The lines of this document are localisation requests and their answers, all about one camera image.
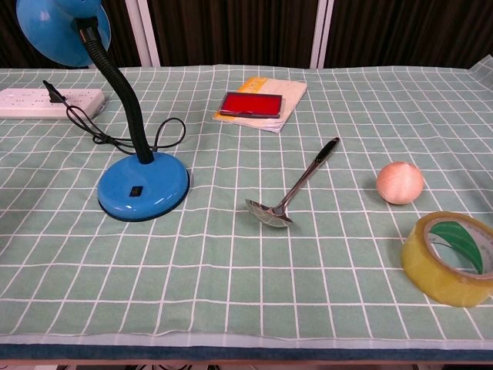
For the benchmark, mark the blue gooseneck desk lamp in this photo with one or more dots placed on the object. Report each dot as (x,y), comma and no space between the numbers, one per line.
(142,189)

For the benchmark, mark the red ink pad box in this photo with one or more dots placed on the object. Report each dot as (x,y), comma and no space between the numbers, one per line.
(250,104)

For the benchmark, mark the green white checked tablecloth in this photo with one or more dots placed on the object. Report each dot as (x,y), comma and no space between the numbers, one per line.
(231,270)

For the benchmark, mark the yellow white paper booklet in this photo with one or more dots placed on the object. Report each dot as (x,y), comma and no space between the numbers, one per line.
(279,96)

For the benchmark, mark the peach coloured ball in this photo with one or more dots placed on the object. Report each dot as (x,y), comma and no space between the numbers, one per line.
(400,183)

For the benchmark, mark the dark brown curtain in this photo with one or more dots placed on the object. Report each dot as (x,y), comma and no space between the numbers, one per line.
(231,31)

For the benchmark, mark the yellowish clear tape roll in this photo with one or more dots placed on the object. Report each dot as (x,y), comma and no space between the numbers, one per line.
(423,270)

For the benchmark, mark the white power strip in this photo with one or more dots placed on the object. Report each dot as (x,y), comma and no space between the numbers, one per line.
(23,102)

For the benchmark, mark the white metal frame post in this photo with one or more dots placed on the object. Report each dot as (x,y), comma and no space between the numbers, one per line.
(144,31)
(321,31)

